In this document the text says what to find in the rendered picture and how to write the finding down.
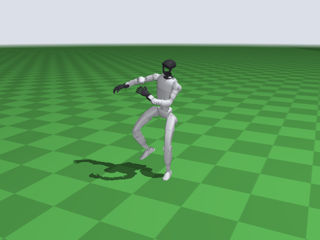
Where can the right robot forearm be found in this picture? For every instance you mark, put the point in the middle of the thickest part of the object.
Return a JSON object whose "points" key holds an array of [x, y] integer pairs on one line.
{"points": [[132, 82]]}

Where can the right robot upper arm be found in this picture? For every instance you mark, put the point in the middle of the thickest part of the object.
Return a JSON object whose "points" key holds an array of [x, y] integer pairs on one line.
{"points": [[149, 78]]}

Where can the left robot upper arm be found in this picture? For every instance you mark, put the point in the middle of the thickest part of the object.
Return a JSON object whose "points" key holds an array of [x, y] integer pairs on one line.
{"points": [[176, 88]]}

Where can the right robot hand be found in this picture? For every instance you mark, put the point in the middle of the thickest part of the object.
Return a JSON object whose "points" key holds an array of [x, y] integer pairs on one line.
{"points": [[120, 87]]}

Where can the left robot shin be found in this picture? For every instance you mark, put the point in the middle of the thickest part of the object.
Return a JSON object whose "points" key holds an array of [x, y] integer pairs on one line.
{"points": [[168, 158]]}

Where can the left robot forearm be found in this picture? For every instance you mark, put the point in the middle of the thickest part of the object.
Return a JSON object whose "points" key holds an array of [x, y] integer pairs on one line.
{"points": [[160, 102]]}

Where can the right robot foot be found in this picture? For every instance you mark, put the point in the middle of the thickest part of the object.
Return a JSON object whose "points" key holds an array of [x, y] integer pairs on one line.
{"points": [[146, 153]]}

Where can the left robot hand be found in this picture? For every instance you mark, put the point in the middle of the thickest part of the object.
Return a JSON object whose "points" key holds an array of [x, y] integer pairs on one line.
{"points": [[144, 92]]}

